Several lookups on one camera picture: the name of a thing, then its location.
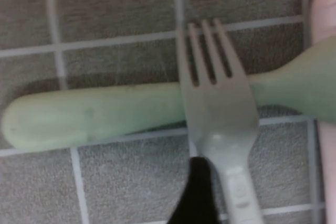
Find mint green plastic spoon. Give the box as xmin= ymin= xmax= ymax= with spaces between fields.
xmin=1 ymin=34 xmax=336 ymax=153

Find grey plastic fork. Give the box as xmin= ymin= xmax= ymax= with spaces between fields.
xmin=178 ymin=18 xmax=265 ymax=224

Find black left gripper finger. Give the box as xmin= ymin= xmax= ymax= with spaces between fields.
xmin=166 ymin=156 xmax=221 ymax=224

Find pink plastic spoon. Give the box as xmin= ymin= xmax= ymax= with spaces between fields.
xmin=308 ymin=0 xmax=336 ymax=224

